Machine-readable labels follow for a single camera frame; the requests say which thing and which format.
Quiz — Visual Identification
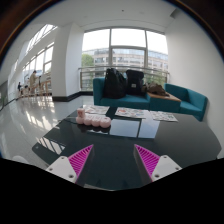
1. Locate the large black backpack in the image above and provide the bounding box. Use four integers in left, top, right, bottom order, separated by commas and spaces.
103, 68, 126, 99

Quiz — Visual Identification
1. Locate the black glass table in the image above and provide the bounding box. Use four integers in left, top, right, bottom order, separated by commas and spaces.
32, 107, 221, 190

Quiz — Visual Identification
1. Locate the black bag with label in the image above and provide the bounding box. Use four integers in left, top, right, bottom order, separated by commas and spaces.
126, 69, 144, 95

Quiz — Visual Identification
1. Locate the middle printed paper sheet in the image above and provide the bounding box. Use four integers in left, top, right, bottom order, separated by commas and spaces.
115, 107, 147, 119

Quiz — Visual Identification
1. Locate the right printed paper sheet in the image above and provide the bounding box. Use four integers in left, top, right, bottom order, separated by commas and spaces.
150, 111, 177, 122

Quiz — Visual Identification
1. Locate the left printed paper sheet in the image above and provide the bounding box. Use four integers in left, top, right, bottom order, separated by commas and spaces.
84, 105, 109, 115

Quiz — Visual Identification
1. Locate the printed paper sheet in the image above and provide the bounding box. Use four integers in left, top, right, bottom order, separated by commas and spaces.
84, 105, 109, 115
115, 107, 147, 119
150, 111, 177, 122

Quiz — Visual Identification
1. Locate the teal sofa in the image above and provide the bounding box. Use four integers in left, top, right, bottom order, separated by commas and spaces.
93, 77, 208, 121

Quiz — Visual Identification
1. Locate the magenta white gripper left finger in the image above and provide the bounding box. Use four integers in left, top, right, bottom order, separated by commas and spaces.
47, 145, 94, 183

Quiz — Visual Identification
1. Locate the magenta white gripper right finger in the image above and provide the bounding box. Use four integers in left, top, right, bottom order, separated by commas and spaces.
134, 144, 181, 182

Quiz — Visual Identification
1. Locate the person in beige clothes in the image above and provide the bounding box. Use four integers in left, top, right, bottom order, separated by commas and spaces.
29, 70, 38, 95

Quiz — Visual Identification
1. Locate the metal window railing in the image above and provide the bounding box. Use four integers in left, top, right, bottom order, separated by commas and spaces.
79, 65, 169, 91

